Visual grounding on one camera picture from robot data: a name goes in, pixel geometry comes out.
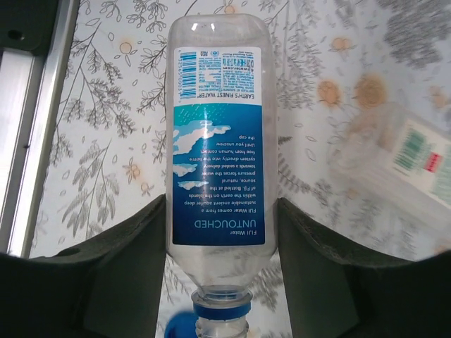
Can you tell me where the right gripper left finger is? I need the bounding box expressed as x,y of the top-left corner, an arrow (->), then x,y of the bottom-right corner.
0,194 -> 168,338

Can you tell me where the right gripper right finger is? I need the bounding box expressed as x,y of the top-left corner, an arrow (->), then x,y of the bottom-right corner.
277,196 -> 451,338

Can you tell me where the blue bottle cap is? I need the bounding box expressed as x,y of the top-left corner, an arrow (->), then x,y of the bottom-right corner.
164,308 -> 199,338

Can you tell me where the clear bottle green label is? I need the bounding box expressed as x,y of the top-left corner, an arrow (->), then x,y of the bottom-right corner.
326,101 -> 451,221

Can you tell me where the square clear bottle blue label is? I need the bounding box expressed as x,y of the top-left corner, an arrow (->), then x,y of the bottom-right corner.
164,13 -> 280,338

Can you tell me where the floral patterned table cover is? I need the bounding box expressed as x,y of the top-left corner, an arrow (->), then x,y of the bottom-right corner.
27,0 -> 451,311

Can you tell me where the wide aluminium frame rail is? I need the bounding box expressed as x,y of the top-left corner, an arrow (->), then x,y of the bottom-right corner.
0,0 -> 81,260

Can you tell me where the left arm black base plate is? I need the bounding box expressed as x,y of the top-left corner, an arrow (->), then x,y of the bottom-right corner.
0,0 -> 60,59

